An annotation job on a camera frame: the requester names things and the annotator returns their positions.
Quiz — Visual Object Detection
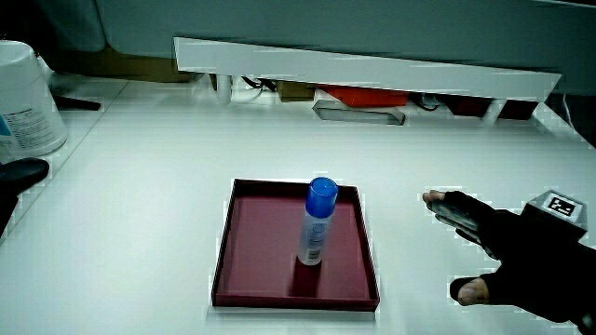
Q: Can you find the person's right hand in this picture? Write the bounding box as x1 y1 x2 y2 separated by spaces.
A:
422 189 596 335

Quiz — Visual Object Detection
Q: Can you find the blue-capped white bottle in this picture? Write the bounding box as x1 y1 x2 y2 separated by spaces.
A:
296 176 340 267

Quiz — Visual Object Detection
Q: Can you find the dark red rectangular plate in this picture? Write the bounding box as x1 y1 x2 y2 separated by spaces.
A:
210 178 381 313

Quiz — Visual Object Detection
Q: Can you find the dark red box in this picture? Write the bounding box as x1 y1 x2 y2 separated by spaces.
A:
440 94 540 122

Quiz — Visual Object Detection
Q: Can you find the clear plastic case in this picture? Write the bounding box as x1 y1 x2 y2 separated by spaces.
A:
312 99 407 127

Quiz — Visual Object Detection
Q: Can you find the orange box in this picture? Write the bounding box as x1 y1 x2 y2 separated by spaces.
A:
318 84 412 109

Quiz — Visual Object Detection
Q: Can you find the white raised shelf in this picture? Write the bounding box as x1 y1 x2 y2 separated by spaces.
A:
172 36 562 127

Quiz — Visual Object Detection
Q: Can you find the small brown cardboard box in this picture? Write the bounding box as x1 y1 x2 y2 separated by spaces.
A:
276 80 318 103

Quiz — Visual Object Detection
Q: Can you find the grey panel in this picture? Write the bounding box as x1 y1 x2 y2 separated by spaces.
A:
94 0 596 97

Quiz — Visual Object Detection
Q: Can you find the large brown cardboard box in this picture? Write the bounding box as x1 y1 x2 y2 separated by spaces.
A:
54 45 193 85

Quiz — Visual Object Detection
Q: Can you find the flat black object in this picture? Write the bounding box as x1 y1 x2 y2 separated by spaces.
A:
52 94 102 113

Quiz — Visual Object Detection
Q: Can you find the black rounded object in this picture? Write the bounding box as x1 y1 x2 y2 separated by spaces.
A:
0 157 51 235

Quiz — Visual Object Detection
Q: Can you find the black cable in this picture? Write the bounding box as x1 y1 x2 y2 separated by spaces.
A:
240 75 278 93

